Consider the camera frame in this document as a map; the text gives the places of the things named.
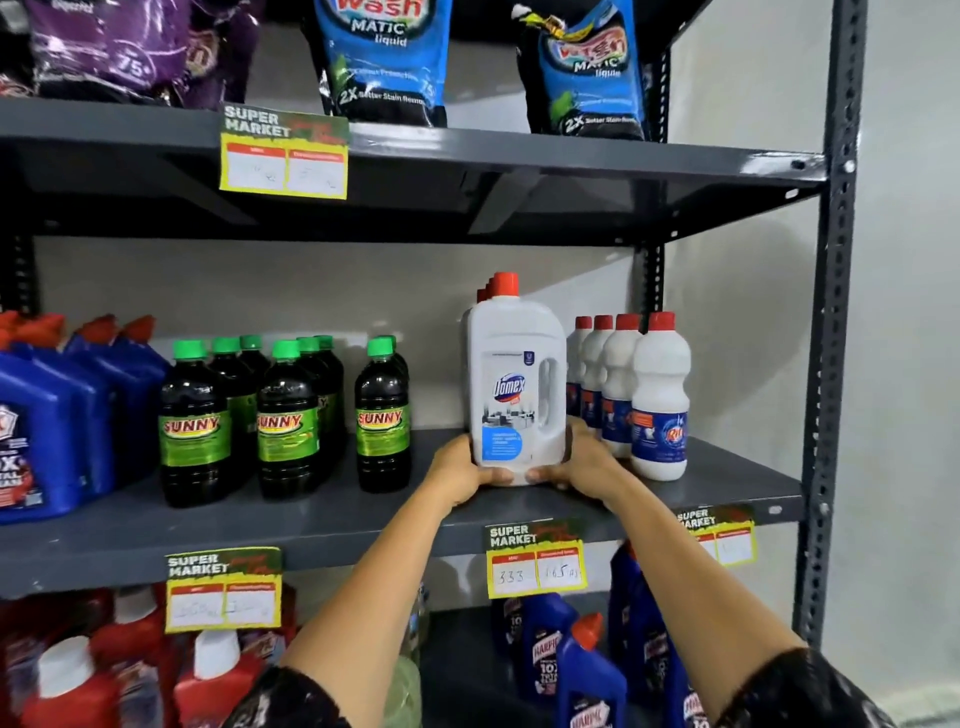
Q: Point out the person's left hand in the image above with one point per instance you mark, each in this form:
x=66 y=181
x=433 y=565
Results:
x=457 y=472

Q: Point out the person's right hand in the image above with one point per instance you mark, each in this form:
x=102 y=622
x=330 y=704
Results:
x=585 y=469

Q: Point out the small white bottle red cap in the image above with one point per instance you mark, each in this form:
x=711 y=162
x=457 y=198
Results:
x=574 y=360
x=616 y=375
x=592 y=367
x=660 y=390

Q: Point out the row of blue cleaner bottles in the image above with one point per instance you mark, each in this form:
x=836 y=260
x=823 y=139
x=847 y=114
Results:
x=585 y=675
x=37 y=420

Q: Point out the row of dark green-capped bottles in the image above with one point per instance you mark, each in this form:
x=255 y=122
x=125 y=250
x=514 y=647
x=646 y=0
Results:
x=193 y=442

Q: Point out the grey metal shelf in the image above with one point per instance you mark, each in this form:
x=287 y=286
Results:
x=525 y=154

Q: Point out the row of red cleaner bottles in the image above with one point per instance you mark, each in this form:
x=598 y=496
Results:
x=210 y=690

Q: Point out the person's right forearm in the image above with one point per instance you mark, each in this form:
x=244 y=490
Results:
x=697 y=577

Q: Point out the person's left forearm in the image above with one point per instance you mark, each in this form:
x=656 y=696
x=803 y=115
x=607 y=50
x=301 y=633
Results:
x=375 y=592

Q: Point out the yellow green price tag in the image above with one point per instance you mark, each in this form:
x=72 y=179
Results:
x=536 y=570
x=283 y=161
x=223 y=600
x=724 y=540

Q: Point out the blue detergent refill pouch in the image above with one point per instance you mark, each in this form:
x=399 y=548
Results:
x=592 y=75
x=382 y=60

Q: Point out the dark detergent refill pouch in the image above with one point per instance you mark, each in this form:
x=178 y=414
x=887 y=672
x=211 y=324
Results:
x=221 y=60

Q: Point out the purple detergent refill pouch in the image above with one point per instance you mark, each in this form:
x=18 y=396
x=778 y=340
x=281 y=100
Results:
x=105 y=45

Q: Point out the black red detergent pouch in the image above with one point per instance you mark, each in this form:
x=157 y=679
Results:
x=11 y=86

